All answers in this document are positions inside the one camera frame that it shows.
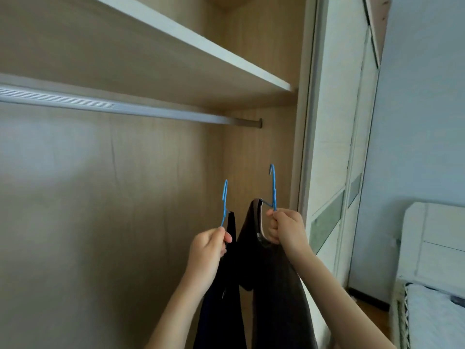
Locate person's right hand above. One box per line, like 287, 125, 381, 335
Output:
266, 208, 310, 260

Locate white wardrobe shelf board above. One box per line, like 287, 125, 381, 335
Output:
89, 0, 293, 92

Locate bed with white quilted mattress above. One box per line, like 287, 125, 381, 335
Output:
390, 201, 465, 349

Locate white padded headboard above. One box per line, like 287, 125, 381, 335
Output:
394, 201, 465, 287

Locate metal closet rod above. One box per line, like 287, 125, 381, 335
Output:
0, 83, 263, 128

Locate white wardrobe with wooden side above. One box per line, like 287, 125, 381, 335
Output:
0, 0, 391, 349

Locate person's right forearm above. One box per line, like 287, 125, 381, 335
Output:
287, 247, 399, 349

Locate grey-brown t-shirt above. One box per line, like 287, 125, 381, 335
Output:
236, 198, 319, 349

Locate blue wire hanger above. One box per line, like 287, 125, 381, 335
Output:
262, 163, 279, 212
220, 179, 230, 229

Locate person's left forearm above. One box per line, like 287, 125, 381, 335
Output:
145, 272, 215, 349

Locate person's left hand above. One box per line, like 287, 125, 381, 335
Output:
188, 227, 233, 291

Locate black Li-Ning t-shirt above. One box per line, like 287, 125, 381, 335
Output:
192, 211, 255, 349

